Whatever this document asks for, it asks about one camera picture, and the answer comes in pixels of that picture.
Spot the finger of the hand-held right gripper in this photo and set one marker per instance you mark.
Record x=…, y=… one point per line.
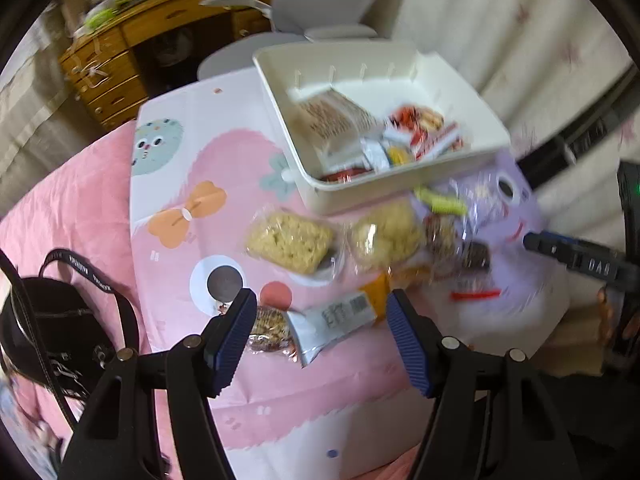
x=560, y=252

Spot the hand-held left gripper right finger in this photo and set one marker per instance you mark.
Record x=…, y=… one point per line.
x=407, y=345

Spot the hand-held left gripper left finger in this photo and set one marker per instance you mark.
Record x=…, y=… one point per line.
x=235, y=340

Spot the small nut bar packet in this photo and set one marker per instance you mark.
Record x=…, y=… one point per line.
x=440, y=237
x=270, y=330

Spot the white and orange bar packet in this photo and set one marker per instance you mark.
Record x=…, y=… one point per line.
x=335, y=317

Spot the brown brownie packet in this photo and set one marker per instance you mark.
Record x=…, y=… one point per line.
x=475, y=255

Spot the clear pack white sweets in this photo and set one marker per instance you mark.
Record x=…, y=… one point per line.
x=482, y=195

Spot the clear rice cracker packet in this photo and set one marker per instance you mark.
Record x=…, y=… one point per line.
x=290, y=242
x=385, y=232

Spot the green snack packet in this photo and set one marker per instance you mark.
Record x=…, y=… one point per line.
x=442, y=202

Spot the white plastic storage box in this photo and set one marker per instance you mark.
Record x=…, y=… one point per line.
x=350, y=195

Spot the red and white wafer packet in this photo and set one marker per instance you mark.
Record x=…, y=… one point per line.
x=435, y=141

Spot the small yellow snack packet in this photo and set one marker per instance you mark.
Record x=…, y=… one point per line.
x=399, y=155

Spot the blue snack packet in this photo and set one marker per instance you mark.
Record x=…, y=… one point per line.
x=375, y=155

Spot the clear pastry packet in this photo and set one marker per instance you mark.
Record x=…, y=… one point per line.
x=330, y=120

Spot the person's right hand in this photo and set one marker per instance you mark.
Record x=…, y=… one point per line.
x=606, y=320

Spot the cartoon printed tablecloth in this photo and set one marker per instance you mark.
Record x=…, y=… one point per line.
x=260, y=395

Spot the black handbag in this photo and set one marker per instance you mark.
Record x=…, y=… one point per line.
x=45, y=325

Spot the pink blanket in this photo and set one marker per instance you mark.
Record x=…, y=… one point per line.
x=75, y=200

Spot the white floral curtain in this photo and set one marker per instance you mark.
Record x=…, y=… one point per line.
x=500, y=10

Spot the white lace cover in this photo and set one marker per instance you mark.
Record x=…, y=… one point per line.
x=35, y=125

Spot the trash bag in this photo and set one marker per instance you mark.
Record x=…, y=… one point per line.
x=174, y=46

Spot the wooden desk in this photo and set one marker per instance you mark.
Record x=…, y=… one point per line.
x=165, y=15

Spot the green tissue pack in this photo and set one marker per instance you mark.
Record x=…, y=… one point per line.
x=97, y=17

